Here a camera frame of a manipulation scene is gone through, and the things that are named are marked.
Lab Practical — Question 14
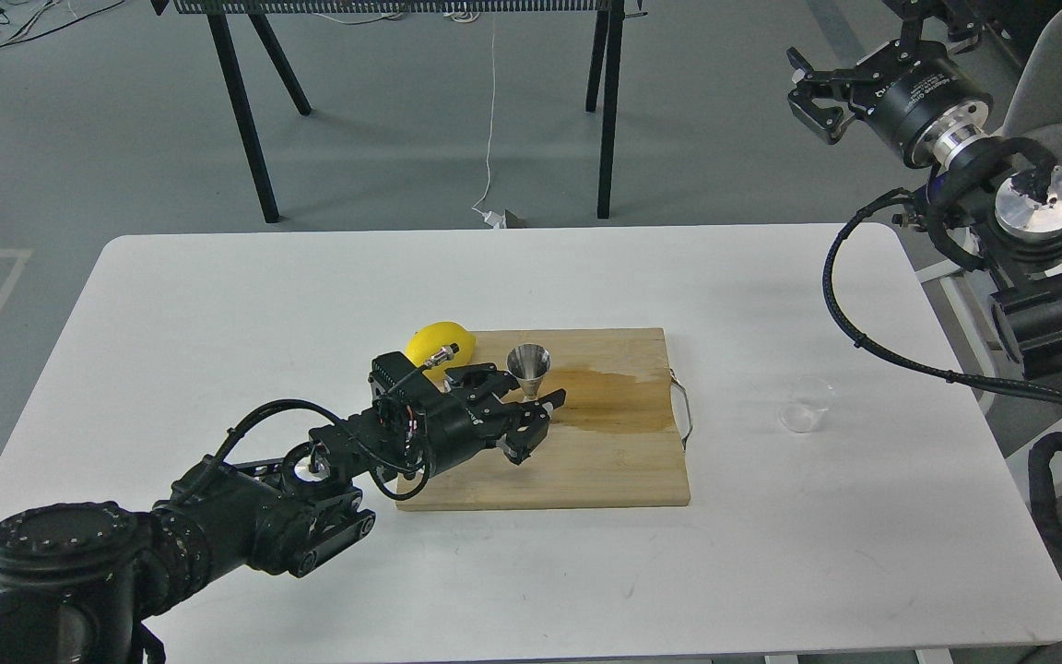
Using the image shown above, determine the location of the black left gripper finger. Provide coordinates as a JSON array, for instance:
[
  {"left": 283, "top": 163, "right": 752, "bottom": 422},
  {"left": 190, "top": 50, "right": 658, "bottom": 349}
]
[
  {"left": 480, "top": 388, "right": 566, "bottom": 464},
  {"left": 445, "top": 364, "right": 520, "bottom": 407}
]

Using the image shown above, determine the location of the black metal frame table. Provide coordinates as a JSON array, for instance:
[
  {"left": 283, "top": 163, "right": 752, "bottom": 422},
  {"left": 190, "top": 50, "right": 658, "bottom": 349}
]
[{"left": 150, "top": 1, "right": 646, "bottom": 224}]

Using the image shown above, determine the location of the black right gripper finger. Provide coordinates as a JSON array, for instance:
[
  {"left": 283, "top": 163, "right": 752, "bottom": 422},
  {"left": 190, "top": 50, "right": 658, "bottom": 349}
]
[
  {"left": 883, "top": 1, "right": 984, "bottom": 56},
  {"left": 785, "top": 49, "right": 878, "bottom": 146}
]

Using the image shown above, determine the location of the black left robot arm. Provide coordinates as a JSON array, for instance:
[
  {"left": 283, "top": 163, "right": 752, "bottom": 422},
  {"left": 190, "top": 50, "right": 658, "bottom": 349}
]
[{"left": 0, "top": 344, "right": 566, "bottom": 663}]

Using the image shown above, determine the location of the small clear glass beaker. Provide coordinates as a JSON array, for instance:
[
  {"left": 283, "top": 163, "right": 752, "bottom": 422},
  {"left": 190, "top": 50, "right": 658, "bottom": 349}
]
[{"left": 778, "top": 375, "right": 837, "bottom": 433}]

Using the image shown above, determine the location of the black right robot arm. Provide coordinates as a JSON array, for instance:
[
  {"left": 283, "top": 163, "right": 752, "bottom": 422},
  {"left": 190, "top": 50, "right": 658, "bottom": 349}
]
[{"left": 787, "top": 1, "right": 1062, "bottom": 405}]

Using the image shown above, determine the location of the steel double jigger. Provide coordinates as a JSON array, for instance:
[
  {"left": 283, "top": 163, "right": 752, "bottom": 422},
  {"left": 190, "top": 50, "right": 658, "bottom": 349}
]
[{"left": 506, "top": 343, "right": 551, "bottom": 405}]

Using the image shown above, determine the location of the bamboo cutting board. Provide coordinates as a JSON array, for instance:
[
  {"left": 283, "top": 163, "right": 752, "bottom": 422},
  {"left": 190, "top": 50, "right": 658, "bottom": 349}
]
[{"left": 397, "top": 327, "right": 690, "bottom": 512}]

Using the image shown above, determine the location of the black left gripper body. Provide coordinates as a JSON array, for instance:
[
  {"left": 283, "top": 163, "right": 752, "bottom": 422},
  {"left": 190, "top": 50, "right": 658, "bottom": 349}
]
[{"left": 407, "top": 387, "right": 518, "bottom": 480}]

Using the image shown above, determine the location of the yellow lemon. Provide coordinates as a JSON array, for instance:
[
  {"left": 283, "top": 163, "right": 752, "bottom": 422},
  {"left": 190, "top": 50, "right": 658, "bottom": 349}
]
[{"left": 404, "top": 321, "right": 477, "bottom": 370}]

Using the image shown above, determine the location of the white hanging cable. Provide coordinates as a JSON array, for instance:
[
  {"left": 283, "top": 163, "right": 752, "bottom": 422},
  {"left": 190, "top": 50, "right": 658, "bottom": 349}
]
[{"left": 472, "top": 14, "right": 506, "bottom": 229}]

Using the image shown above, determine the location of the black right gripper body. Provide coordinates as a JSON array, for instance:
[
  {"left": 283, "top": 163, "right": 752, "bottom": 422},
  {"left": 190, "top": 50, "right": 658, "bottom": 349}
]
[{"left": 853, "top": 41, "right": 992, "bottom": 169}]

